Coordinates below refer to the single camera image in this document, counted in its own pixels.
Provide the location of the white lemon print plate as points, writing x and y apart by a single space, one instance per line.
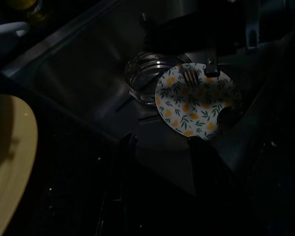
186 110

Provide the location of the steel fork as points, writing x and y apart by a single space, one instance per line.
190 76

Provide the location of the clear glass jar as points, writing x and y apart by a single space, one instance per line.
142 78

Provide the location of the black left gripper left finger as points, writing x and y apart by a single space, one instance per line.
120 184

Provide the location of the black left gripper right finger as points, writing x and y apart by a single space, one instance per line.
209 191

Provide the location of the yellow plate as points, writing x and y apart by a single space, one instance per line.
9 159

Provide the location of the stainless steel sink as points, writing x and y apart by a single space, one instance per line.
88 73

